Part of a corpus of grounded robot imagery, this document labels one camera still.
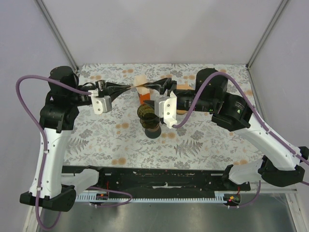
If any orange coffee filter box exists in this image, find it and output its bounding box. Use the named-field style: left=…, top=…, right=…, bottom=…
left=133, top=74, right=151, bottom=105

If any red capped dark bottle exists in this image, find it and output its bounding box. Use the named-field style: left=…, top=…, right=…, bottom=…
left=145, top=126, right=161, bottom=139

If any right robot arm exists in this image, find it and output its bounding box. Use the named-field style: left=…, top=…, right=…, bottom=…
left=144, top=68, right=309, bottom=190

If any purple cable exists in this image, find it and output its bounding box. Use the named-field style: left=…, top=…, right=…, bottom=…
left=15, top=75, right=133, bottom=230
left=172, top=71, right=309, bottom=209

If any green glass coffee dripper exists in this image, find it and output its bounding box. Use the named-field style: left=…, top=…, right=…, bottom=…
left=137, top=104, right=160, bottom=129

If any white cable duct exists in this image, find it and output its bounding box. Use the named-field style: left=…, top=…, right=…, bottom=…
left=75, top=190, right=227, bottom=203

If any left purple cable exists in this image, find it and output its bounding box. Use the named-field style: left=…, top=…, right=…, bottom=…
left=15, top=75, right=133, bottom=230

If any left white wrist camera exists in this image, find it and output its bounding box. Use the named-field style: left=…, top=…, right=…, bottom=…
left=89, top=89, right=112, bottom=115

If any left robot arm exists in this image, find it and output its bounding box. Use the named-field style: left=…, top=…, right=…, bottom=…
left=19, top=66, right=129, bottom=212

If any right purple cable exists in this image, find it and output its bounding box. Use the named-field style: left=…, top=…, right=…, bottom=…
left=172, top=71, right=309, bottom=209

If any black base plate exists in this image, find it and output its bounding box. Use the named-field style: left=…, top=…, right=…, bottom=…
left=61, top=165, right=252, bottom=197

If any floral tablecloth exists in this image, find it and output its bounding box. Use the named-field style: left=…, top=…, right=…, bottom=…
left=64, top=64, right=263, bottom=170

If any aluminium frame rail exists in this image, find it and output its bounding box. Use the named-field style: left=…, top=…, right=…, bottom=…
left=34, top=0, right=79, bottom=72

